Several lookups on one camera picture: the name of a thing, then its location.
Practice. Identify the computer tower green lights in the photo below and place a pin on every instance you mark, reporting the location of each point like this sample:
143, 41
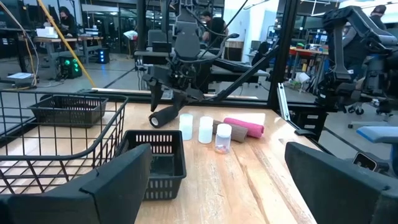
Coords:
71, 67

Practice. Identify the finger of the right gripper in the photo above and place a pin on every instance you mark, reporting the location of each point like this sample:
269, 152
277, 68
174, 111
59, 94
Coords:
156, 93
183, 99

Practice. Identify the black frame post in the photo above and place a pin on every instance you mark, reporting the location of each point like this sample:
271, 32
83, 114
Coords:
281, 46

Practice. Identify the computer tower blue lights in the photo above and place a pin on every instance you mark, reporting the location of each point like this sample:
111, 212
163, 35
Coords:
102, 56

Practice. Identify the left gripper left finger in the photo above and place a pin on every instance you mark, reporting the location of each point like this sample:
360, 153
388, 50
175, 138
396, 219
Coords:
77, 205

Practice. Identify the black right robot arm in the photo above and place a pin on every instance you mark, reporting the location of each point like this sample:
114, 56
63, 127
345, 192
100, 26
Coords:
186, 40

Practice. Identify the blue padded chair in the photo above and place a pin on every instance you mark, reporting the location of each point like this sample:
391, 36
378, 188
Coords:
379, 133

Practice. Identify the black drawer box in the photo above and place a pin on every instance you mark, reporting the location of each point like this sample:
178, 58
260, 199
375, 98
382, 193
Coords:
309, 123

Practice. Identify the clear pill bottle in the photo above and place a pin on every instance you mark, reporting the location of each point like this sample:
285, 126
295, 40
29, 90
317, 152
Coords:
223, 140

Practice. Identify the pink bandage roll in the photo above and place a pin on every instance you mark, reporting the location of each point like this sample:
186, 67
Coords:
245, 126

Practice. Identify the person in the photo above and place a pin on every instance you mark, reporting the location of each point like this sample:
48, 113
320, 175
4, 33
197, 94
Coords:
377, 15
214, 28
67, 25

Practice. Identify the white box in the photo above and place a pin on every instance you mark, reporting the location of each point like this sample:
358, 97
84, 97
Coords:
46, 32

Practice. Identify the wooden desk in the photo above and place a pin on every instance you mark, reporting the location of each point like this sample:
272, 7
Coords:
56, 40

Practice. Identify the black bandage roll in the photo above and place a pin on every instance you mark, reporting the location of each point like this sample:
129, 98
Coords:
163, 116

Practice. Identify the brown bandage roll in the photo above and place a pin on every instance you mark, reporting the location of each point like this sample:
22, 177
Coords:
237, 132

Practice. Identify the black office chair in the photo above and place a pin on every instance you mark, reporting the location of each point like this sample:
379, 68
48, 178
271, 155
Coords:
357, 31

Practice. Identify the black diagonal frame strut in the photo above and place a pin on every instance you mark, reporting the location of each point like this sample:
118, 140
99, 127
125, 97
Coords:
245, 76

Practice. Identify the aluminium rail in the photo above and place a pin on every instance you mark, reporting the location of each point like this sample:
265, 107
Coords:
283, 102

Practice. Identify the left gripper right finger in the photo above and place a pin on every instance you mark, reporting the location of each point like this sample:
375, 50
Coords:
342, 193

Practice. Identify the white opaque bottle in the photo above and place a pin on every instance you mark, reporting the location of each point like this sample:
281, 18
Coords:
186, 127
205, 130

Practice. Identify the black plastic slotted bin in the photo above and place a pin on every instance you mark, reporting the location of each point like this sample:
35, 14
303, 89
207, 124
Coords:
68, 116
164, 168

